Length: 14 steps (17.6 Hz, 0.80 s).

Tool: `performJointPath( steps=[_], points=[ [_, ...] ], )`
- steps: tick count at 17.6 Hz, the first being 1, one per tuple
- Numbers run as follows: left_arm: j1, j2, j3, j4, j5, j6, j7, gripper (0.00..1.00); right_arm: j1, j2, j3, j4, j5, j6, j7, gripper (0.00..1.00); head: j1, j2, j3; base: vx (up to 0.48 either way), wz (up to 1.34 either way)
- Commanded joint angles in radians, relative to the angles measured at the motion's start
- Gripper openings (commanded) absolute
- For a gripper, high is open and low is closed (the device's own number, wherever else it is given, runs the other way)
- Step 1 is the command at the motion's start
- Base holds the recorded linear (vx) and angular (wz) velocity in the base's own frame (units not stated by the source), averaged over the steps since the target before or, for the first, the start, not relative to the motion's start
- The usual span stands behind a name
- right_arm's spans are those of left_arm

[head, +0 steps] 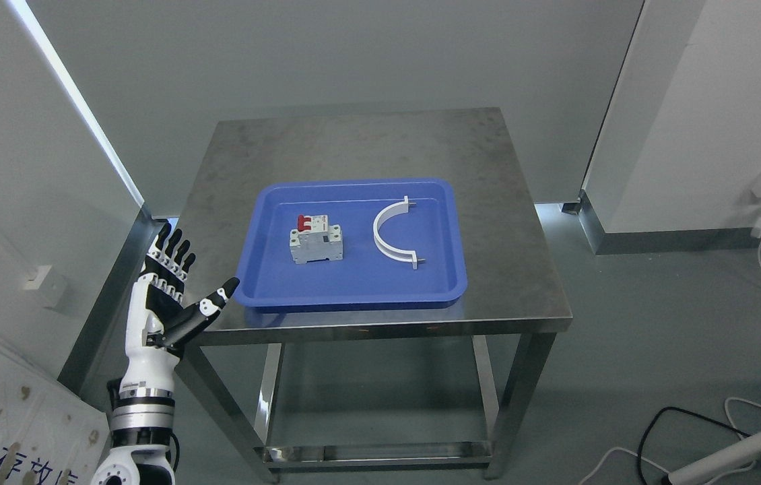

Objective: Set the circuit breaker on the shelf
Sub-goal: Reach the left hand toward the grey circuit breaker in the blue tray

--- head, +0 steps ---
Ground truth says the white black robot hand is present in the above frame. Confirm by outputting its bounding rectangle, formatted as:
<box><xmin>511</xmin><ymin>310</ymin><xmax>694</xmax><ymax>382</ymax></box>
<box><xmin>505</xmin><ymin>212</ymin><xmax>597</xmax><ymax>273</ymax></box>
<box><xmin>118</xmin><ymin>223</ymin><xmax>240</xmax><ymax>399</ymax></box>

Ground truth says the grey red circuit breaker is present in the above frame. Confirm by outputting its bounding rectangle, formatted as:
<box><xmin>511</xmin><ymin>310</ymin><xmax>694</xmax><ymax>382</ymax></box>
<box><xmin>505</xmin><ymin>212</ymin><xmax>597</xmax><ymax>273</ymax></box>
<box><xmin>289</xmin><ymin>214</ymin><xmax>344</xmax><ymax>265</ymax></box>

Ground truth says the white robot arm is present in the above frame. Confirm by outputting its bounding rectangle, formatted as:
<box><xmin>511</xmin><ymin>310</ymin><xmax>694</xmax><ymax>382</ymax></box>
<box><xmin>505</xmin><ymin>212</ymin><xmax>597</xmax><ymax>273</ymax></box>
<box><xmin>90</xmin><ymin>379</ymin><xmax>178</xmax><ymax>484</ymax></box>

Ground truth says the white printed sign board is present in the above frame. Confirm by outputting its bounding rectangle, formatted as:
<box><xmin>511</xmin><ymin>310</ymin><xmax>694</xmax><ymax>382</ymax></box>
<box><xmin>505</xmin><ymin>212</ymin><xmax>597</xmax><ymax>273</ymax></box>
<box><xmin>0</xmin><ymin>344</ymin><xmax>108</xmax><ymax>484</ymax></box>

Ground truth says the white curved pipe clamp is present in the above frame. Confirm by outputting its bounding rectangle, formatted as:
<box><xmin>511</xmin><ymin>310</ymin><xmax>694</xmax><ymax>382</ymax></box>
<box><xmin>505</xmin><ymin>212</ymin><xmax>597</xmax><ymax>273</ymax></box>
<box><xmin>371</xmin><ymin>195</ymin><xmax>424</xmax><ymax>272</ymax></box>

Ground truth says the blue plastic tray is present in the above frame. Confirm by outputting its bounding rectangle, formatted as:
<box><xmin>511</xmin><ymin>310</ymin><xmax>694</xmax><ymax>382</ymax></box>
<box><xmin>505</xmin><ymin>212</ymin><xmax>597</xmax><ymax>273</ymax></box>
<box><xmin>234</xmin><ymin>178</ymin><xmax>467</xmax><ymax>313</ymax></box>

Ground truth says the stainless steel table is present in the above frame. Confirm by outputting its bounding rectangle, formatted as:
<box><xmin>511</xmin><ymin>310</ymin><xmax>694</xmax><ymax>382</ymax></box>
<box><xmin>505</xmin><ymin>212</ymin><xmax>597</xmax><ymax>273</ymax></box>
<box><xmin>177</xmin><ymin>107</ymin><xmax>572</xmax><ymax>484</ymax></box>

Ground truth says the white table leg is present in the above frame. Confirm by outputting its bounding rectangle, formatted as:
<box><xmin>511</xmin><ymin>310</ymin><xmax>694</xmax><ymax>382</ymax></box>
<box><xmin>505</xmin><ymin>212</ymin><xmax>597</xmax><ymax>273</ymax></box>
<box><xmin>661</xmin><ymin>432</ymin><xmax>761</xmax><ymax>484</ymax></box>

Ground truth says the white wall socket left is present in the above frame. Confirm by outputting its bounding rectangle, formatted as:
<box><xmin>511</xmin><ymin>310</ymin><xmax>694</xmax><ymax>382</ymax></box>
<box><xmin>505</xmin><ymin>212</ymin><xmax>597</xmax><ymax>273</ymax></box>
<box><xmin>22</xmin><ymin>265</ymin><xmax>69</xmax><ymax>308</ymax></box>

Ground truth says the black cable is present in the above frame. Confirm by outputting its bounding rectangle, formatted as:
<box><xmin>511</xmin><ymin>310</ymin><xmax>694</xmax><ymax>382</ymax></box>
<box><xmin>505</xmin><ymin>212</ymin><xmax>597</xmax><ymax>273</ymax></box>
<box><xmin>636</xmin><ymin>406</ymin><xmax>752</xmax><ymax>485</ymax></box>

